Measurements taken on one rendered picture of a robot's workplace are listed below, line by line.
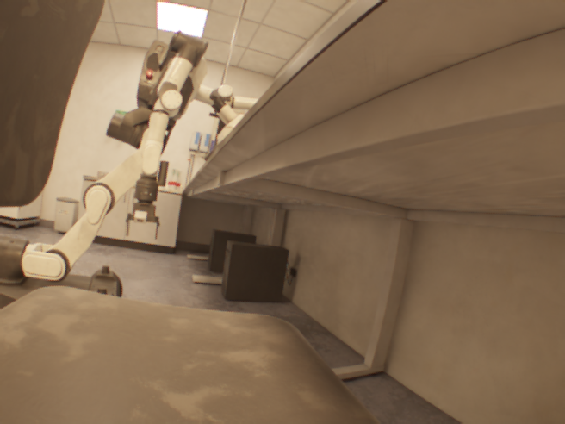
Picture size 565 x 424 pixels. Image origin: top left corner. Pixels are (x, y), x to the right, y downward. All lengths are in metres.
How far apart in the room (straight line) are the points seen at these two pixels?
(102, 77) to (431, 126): 4.34
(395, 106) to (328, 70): 0.05
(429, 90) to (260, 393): 0.26
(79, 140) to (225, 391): 4.08
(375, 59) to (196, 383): 0.28
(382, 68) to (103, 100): 4.16
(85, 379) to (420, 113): 0.31
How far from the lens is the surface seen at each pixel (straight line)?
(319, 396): 0.27
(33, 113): 0.40
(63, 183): 4.22
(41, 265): 1.31
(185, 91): 1.31
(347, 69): 0.20
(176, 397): 0.24
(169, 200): 3.30
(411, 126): 0.19
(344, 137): 0.26
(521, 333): 1.01
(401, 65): 0.19
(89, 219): 1.24
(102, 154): 4.08
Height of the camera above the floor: 0.63
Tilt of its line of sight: 1 degrees up
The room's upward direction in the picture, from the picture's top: 9 degrees clockwise
